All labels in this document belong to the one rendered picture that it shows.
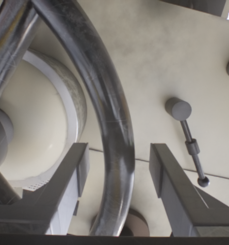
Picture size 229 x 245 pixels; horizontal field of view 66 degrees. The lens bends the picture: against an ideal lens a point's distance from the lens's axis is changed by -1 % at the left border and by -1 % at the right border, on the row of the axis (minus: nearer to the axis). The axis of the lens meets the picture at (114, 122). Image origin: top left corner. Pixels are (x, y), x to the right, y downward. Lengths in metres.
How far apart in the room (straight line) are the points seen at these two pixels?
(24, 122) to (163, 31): 0.28
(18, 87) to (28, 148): 0.08
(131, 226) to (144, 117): 0.26
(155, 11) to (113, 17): 0.07
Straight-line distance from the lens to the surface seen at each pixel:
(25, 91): 0.27
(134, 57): 0.36
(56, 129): 0.27
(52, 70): 0.27
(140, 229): 0.49
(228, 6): 1.19
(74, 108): 0.27
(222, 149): 0.45
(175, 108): 0.33
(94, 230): 0.18
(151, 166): 0.16
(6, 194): 0.22
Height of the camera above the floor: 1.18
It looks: 16 degrees up
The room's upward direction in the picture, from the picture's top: 167 degrees counter-clockwise
